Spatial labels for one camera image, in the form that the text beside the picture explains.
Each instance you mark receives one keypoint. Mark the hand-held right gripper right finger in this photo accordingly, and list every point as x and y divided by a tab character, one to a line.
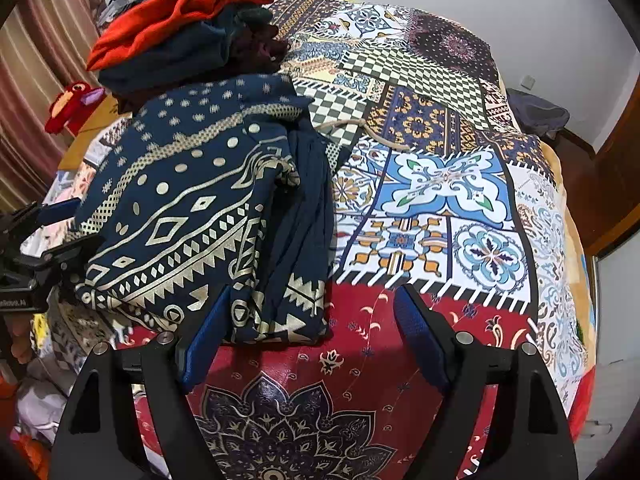
420	340

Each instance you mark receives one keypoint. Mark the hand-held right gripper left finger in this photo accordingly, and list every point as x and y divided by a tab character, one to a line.
205	340

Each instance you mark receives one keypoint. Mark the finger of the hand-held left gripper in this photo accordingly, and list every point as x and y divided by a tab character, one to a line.
65	252
57	211

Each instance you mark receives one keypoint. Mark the navy patterned hoodie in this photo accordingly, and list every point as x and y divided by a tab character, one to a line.
190	210

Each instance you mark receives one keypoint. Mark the pile of light clothes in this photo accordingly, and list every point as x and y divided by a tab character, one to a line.
37	405

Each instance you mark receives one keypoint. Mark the person's left hand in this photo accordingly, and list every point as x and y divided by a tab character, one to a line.
22	342

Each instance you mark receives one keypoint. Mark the red plush toy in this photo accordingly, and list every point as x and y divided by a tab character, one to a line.
70	105

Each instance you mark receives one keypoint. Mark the striped brown curtain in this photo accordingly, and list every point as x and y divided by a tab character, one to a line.
45	60

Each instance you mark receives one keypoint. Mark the patchwork printed bedsheet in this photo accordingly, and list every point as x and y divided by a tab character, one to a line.
450	185

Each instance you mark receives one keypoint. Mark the dark teal folded garment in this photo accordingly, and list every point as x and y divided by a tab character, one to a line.
175	62

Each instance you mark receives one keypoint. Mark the pile of assorted household items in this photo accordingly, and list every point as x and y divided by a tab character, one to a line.
125	2

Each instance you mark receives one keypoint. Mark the red folded garment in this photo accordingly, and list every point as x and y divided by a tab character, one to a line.
165	15

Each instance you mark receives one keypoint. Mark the brown wooden door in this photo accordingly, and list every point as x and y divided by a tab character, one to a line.
621	185

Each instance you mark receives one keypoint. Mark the grey fabric bundle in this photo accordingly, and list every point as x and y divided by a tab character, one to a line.
540	112

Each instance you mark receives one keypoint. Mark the white wall socket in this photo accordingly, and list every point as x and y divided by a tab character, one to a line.
527	81

